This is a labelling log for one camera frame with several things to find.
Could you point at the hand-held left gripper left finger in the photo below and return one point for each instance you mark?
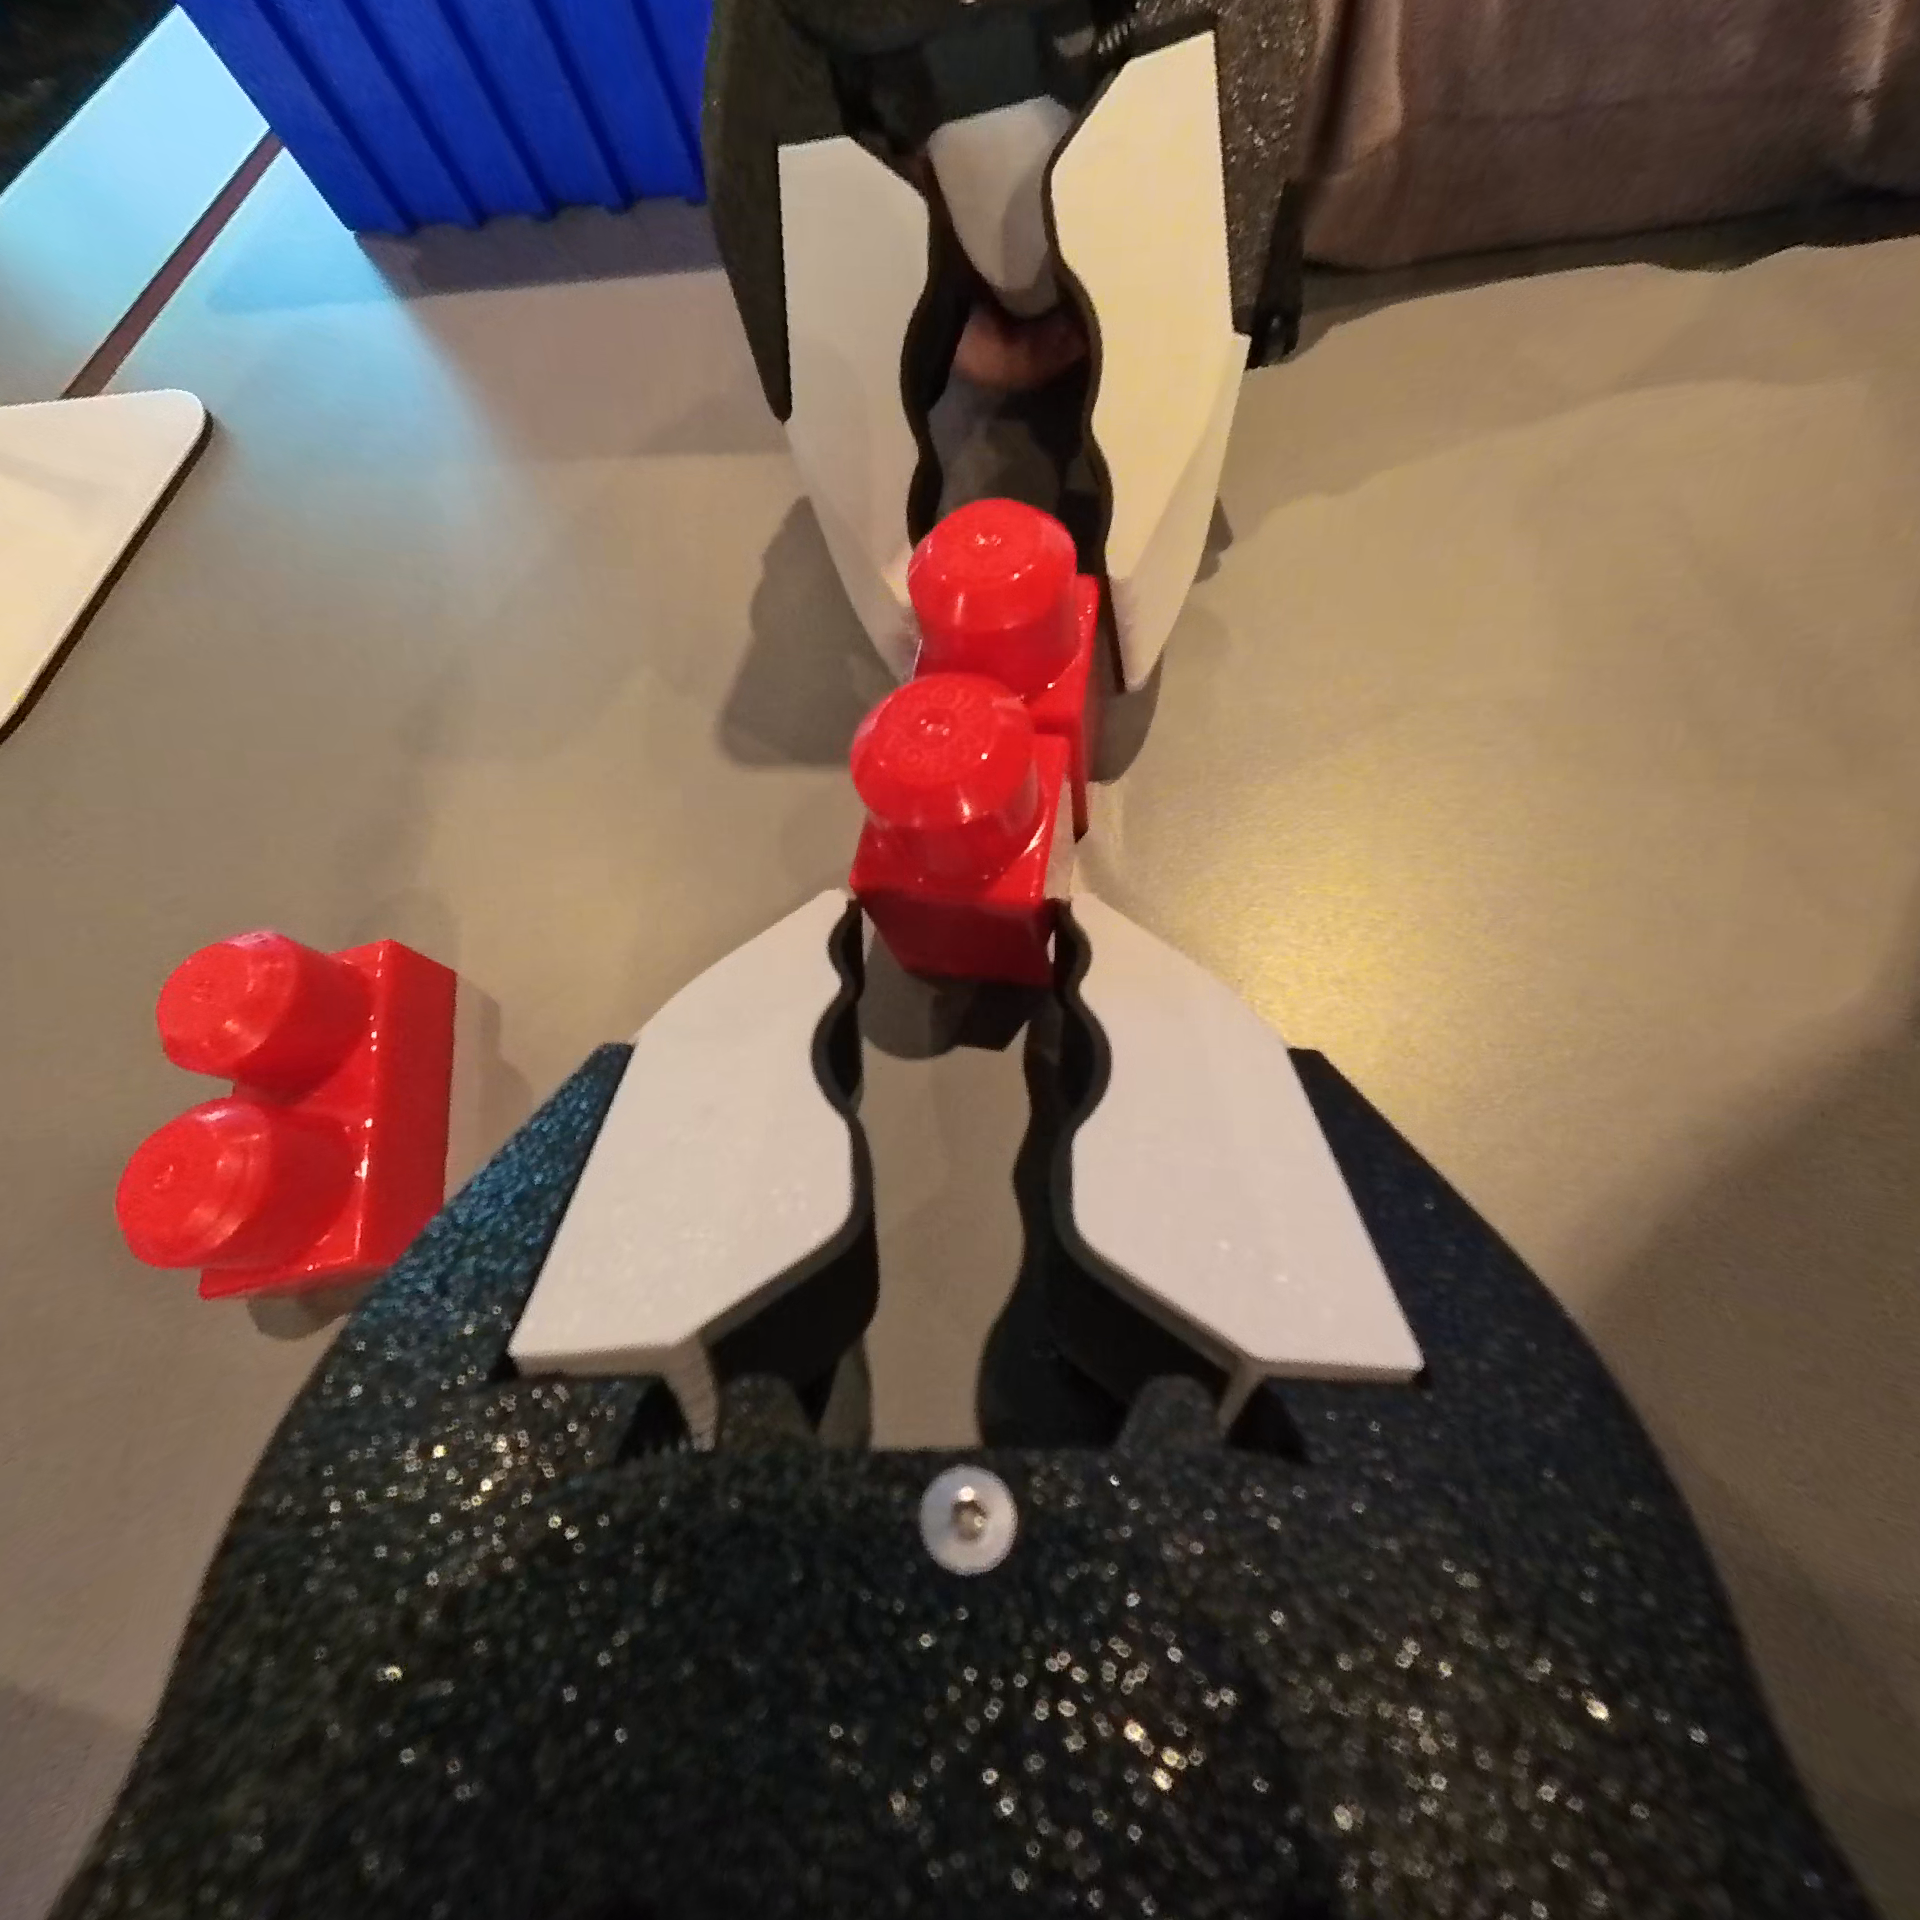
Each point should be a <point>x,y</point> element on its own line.
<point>704,1184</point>

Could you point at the person's right forearm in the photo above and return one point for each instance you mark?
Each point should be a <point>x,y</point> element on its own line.
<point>1575,120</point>

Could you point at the red tall one-stud block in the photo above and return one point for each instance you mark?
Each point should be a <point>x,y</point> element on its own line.
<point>944,901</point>
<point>991,584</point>

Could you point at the blue plastic bin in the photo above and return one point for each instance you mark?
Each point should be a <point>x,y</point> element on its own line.
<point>450,104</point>

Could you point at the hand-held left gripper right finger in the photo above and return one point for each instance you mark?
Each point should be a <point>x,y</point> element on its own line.
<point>1231,1184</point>

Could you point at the document stand with white base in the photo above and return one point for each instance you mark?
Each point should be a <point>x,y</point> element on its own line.
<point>74,525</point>

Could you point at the person's right hand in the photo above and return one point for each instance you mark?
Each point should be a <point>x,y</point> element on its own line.
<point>1021,353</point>

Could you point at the red two-stud block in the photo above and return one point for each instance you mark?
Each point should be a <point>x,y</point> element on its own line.
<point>390,1080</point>

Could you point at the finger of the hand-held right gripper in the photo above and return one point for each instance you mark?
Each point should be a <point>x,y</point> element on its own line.
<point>1163,301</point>
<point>849,331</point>

